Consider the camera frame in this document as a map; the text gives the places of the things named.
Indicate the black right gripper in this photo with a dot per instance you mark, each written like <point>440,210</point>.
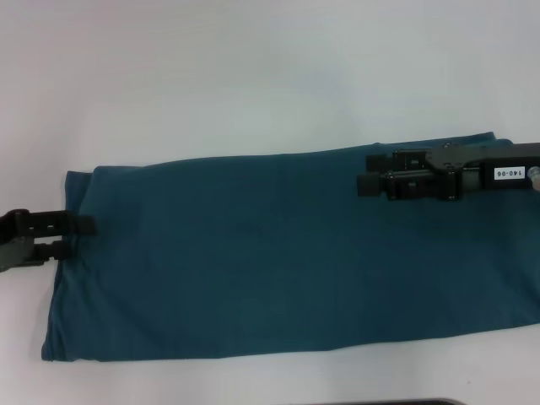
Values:
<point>485,169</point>

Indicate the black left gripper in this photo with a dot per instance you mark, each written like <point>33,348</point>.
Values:
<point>14,249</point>

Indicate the teal t-shirt with FREE print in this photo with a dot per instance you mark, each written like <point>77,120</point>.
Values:
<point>253,261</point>

